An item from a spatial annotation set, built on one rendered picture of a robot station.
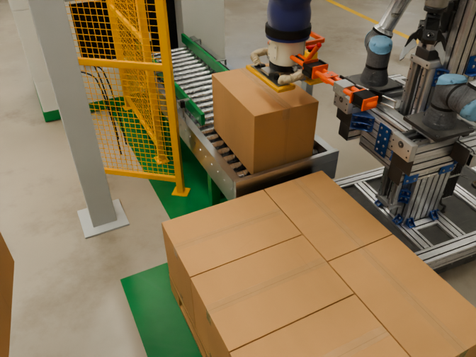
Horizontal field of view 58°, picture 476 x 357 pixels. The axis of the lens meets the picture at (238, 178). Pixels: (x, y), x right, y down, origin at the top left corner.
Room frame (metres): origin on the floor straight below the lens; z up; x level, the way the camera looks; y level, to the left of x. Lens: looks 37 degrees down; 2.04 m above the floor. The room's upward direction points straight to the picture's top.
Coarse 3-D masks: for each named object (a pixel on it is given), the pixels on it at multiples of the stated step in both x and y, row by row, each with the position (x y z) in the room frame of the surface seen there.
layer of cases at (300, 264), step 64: (256, 192) 1.83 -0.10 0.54; (320, 192) 1.83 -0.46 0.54; (192, 256) 1.36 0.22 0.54; (256, 256) 1.36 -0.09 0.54; (320, 256) 1.36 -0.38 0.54; (384, 256) 1.35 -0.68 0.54; (192, 320) 1.28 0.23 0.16; (256, 320) 1.02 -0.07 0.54; (320, 320) 1.01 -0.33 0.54; (384, 320) 1.01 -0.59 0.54; (448, 320) 1.01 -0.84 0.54
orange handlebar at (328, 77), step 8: (312, 32) 2.37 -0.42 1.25; (312, 40) 2.23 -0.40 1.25; (320, 40) 2.25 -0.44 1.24; (320, 72) 1.82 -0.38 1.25; (328, 72) 1.81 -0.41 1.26; (328, 80) 1.75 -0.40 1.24; (336, 80) 1.76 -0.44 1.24; (352, 88) 1.67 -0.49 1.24; (368, 104) 1.53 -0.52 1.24; (376, 104) 1.53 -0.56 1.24
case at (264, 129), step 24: (240, 72) 2.52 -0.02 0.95; (216, 96) 2.45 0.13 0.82; (240, 96) 2.19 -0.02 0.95; (264, 96) 2.19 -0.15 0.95; (288, 96) 2.19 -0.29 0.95; (216, 120) 2.46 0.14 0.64; (240, 120) 2.12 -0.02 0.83; (264, 120) 1.99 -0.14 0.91; (288, 120) 2.05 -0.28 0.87; (312, 120) 2.12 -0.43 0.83; (240, 144) 2.12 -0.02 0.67; (264, 144) 1.99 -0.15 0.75; (288, 144) 2.06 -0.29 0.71; (312, 144) 2.13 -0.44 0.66; (264, 168) 1.99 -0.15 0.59
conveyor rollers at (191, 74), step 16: (176, 48) 4.02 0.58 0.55; (176, 64) 3.63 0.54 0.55; (192, 64) 3.62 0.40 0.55; (160, 80) 3.30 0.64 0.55; (176, 80) 3.34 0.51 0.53; (192, 80) 3.31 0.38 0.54; (208, 80) 3.29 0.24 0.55; (176, 96) 3.05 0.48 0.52; (192, 96) 3.02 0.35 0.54; (208, 96) 3.00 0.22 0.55; (208, 112) 2.78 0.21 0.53; (208, 128) 2.52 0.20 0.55; (224, 144) 2.34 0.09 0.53; (240, 176) 1.99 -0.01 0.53
